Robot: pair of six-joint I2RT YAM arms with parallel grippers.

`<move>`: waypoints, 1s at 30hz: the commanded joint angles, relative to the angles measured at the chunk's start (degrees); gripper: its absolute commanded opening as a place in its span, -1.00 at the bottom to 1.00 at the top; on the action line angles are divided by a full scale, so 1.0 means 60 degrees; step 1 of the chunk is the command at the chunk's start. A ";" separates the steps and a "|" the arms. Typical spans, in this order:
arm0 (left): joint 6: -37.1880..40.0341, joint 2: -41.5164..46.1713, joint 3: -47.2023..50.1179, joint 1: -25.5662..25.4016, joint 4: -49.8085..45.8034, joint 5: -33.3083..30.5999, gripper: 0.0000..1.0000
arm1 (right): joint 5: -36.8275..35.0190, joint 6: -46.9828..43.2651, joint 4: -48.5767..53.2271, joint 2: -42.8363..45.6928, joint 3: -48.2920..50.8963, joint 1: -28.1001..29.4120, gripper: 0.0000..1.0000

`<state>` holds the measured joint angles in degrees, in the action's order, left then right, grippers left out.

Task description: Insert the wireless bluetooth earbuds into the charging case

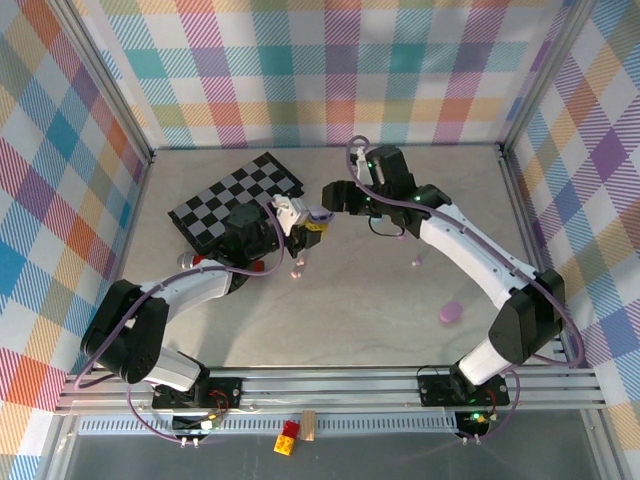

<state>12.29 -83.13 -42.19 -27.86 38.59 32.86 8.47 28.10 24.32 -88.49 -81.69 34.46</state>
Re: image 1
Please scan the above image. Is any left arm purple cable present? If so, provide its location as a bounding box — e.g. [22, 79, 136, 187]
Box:
[74, 202, 287, 445]

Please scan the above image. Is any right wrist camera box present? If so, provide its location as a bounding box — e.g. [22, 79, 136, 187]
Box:
[352, 147, 375, 174]

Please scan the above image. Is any small circuit board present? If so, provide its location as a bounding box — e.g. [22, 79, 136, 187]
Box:
[171, 410, 225, 435]
[455, 409, 497, 435]

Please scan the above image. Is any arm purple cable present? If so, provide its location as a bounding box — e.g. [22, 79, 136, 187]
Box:
[346, 134, 587, 445]
[74, 202, 287, 445]

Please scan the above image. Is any orchid purple earbud case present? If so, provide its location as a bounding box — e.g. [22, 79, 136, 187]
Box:
[438, 300, 464, 325]

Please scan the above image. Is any small wooden block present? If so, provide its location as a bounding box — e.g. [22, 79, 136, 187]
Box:
[299, 409, 319, 443]

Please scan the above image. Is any black grey folding chessboard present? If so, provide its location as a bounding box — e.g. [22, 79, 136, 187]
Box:
[167, 151, 306, 254]

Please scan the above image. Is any slotted grey cable duct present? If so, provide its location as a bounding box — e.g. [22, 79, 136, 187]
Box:
[78, 417, 462, 436]

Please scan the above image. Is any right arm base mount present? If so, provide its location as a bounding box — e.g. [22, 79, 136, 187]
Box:
[416, 367, 512, 407]

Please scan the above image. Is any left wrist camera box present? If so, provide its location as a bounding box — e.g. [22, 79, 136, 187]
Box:
[271, 194, 310, 236]

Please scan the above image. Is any aluminium corner post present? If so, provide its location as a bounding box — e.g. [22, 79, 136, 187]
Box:
[498, 0, 599, 159]
[47, 0, 156, 166]

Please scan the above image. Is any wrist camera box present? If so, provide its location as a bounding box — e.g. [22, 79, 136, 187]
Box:
[352, 147, 375, 174]
[271, 194, 310, 236]

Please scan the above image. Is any aluminium frame rail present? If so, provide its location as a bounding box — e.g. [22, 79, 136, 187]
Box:
[53, 367, 609, 417]

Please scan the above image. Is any aluminium side rail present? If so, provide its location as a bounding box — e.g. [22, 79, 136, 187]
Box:
[497, 144, 574, 370]
[89, 147, 157, 374]

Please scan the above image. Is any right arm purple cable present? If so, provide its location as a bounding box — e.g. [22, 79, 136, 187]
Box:
[346, 134, 587, 445]

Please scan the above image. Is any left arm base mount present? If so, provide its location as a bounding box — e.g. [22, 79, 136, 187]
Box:
[151, 377, 245, 410]

